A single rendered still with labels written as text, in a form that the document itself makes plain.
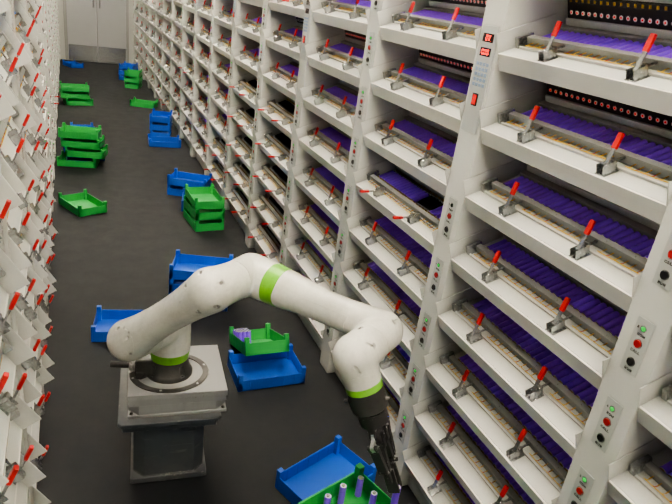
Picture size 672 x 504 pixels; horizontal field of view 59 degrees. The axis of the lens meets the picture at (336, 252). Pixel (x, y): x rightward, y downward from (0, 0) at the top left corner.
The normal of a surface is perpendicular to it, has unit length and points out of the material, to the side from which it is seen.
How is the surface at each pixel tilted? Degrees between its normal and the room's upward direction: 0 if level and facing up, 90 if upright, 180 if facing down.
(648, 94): 111
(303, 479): 0
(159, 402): 90
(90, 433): 0
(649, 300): 90
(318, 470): 0
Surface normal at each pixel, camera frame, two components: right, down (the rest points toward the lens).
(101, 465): 0.13, -0.91
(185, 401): 0.28, 0.42
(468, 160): -0.92, 0.04
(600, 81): -0.90, 0.36
